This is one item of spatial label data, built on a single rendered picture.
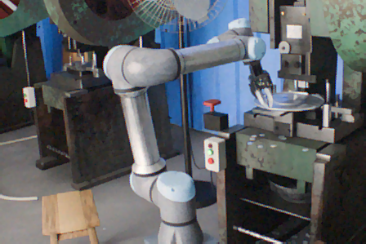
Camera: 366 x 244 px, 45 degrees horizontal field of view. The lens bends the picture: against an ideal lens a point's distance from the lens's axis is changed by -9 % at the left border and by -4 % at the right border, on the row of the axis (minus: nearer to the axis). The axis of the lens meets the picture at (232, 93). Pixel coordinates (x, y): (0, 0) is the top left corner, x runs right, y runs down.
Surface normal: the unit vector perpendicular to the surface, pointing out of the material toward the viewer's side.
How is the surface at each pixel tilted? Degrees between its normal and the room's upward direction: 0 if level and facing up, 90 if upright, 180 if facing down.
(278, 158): 90
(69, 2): 90
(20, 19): 90
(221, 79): 90
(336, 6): 110
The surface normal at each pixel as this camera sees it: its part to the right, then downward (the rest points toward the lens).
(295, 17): -0.62, 0.20
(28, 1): 0.81, 0.11
